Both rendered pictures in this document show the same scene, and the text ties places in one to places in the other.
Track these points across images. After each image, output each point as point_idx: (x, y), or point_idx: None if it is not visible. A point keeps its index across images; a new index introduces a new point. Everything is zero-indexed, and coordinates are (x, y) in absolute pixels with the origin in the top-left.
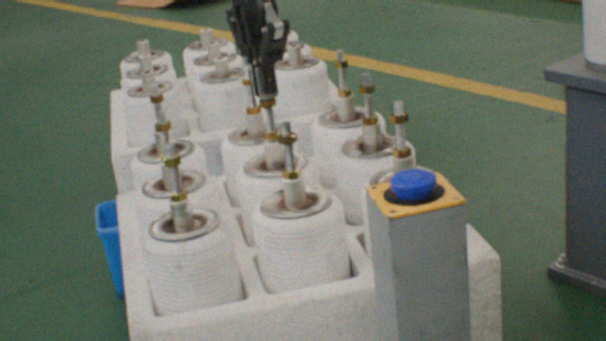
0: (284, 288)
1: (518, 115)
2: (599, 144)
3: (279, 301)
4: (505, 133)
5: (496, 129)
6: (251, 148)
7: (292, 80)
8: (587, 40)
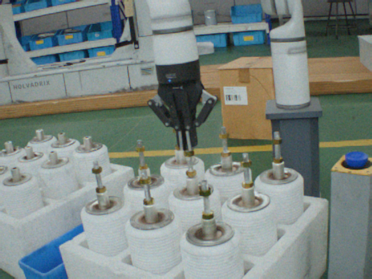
0: (260, 251)
1: (153, 161)
2: (299, 144)
3: (274, 256)
4: (157, 171)
5: (151, 170)
6: (156, 189)
7: (95, 157)
8: (284, 94)
